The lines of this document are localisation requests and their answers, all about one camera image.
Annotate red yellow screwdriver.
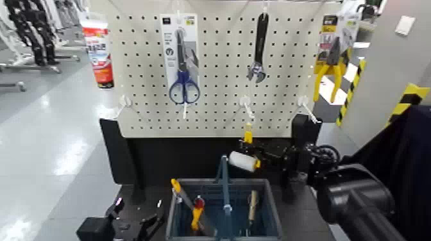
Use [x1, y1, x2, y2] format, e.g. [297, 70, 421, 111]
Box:
[191, 195, 206, 232]

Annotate silver black adjustable wrench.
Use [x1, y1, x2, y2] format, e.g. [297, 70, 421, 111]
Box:
[246, 12, 270, 84]

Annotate blue grey plastic crate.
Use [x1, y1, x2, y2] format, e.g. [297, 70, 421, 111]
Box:
[165, 178, 283, 241]

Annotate white pegboard hook with tag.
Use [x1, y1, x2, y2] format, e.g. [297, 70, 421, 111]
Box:
[239, 95, 256, 119]

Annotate yellow handled white paint roller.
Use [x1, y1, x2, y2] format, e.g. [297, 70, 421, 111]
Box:
[228, 122, 262, 173]

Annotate grey rolling stand base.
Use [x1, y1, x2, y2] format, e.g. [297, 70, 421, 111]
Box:
[0, 80, 27, 92]
[0, 62, 62, 75]

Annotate black coiled arm cable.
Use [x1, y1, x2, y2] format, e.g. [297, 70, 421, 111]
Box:
[309, 144, 341, 169]

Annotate red white banner stand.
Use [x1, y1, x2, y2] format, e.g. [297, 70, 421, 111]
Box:
[80, 18, 115, 89]

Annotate black humanoid robot on stand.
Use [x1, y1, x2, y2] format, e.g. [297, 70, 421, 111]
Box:
[4, 0, 61, 67]

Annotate yellow black hazard corner guard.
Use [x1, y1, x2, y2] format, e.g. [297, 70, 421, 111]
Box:
[335, 60, 367, 127]
[387, 83, 431, 125]

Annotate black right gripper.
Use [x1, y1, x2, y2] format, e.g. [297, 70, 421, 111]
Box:
[239, 139, 305, 183]

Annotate blue scissors on white card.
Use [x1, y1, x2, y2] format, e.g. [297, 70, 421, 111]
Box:
[160, 13, 202, 106]

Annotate beige perforated pegboard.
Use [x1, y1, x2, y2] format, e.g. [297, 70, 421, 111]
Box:
[106, 0, 341, 138]

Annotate white wall plate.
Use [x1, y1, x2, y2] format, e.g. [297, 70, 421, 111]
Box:
[394, 15, 417, 36]

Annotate yellow handled hand saw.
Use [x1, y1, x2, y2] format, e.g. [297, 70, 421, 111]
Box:
[170, 178, 210, 237]

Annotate wooden handled hammer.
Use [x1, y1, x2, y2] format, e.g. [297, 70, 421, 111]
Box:
[247, 190, 259, 223]

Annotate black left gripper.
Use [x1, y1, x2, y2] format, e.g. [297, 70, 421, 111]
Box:
[76, 197, 165, 241]

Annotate dark blue cloth cover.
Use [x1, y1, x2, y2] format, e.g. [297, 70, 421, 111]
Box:
[350, 104, 431, 241]

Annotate blue crate carrying handle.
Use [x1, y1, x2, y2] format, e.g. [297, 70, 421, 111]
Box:
[215, 154, 235, 241]

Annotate black pegboard stand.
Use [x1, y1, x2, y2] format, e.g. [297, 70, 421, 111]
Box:
[99, 114, 324, 204]

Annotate yellow pliers on packaging card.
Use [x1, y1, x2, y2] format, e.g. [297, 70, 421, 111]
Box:
[312, 6, 363, 104]

